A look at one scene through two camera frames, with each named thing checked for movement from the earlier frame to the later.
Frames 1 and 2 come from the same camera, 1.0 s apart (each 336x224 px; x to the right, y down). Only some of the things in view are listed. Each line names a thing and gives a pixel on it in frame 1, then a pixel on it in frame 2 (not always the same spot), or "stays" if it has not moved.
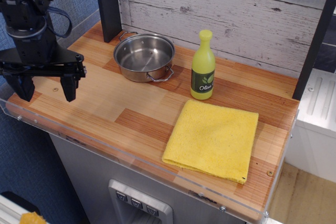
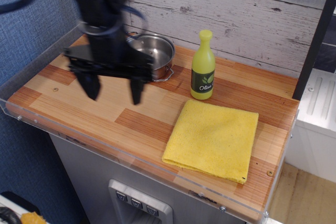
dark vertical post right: (321, 29) stays
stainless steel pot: (144, 57) stays
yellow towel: (213, 139) stays
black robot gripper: (40, 55) to (109, 55)
